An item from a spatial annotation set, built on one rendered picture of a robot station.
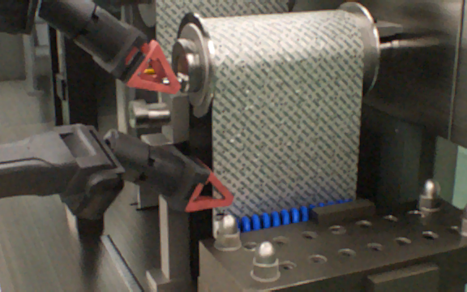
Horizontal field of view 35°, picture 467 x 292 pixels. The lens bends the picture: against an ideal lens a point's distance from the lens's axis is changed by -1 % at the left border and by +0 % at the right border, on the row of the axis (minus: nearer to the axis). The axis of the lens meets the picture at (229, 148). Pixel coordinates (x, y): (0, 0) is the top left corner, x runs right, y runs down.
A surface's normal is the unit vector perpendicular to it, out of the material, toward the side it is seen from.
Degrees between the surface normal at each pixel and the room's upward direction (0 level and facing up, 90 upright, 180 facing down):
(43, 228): 0
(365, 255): 0
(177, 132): 90
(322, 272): 0
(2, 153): 36
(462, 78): 90
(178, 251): 90
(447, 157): 90
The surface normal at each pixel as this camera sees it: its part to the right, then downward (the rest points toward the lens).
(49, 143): 0.52, -0.67
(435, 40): -0.92, 0.12
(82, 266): 0.00, -0.95
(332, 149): 0.40, 0.30
